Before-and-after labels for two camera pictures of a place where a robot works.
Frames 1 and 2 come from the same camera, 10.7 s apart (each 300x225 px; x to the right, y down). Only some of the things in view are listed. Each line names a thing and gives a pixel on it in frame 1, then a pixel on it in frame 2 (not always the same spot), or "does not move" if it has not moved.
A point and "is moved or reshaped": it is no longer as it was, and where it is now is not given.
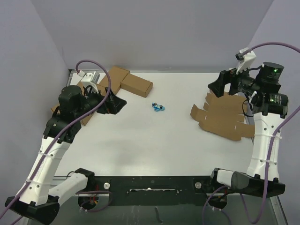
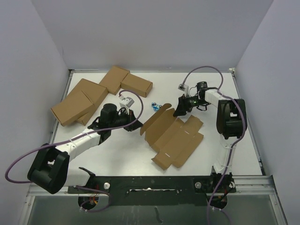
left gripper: [112, 104] to [130, 117]
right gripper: [226, 77] to [182, 107]
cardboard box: [116, 75] does not move
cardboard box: [135, 85] does not move
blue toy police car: [157, 107] does not move
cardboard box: [221, 115] is moved or reshaped
